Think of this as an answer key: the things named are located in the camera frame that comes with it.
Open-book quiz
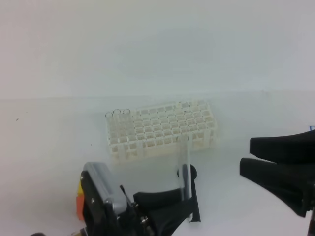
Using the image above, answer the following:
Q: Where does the glass tube in rack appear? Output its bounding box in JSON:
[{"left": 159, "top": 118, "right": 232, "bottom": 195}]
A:
[
  {"left": 113, "top": 109, "right": 124, "bottom": 143},
  {"left": 105, "top": 112, "right": 117, "bottom": 142},
  {"left": 123, "top": 109, "right": 133, "bottom": 141}
]

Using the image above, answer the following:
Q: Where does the black test tube holder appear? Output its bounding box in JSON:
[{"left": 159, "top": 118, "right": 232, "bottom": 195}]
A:
[{"left": 180, "top": 165, "right": 201, "bottom": 222}]

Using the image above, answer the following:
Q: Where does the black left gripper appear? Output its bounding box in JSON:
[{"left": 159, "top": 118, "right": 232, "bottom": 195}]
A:
[{"left": 80, "top": 170, "right": 199, "bottom": 236}]

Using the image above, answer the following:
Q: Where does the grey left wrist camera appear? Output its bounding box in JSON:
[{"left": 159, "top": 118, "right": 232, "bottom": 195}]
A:
[{"left": 83, "top": 162, "right": 127, "bottom": 215}]

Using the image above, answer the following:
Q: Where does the white test tube rack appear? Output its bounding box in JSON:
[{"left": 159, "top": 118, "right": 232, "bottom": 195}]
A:
[{"left": 107, "top": 100, "right": 217, "bottom": 164}]

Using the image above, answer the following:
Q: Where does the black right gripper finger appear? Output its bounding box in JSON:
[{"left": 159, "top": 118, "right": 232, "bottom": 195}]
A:
[
  {"left": 240, "top": 158, "right": 315, "bottom": 217},
  {"left": 250, "top": 130, "right": 315, "bottom": 164}
]

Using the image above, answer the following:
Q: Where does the clear glass test tube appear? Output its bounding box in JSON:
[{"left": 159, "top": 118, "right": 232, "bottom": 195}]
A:
[{"left": 176, "top": 134, "right": 194, "bottom": 223}]

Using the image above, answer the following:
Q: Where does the orange foam cube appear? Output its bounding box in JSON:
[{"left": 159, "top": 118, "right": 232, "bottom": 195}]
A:
[{"left": 76, "top": 194, "right": 84, "bottom": 221}]

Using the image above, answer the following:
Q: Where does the yellow foam cube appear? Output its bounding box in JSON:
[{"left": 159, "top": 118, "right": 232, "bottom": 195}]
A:
[{"left": 77, "top": 183, "right": 84, "bottom": 196}]

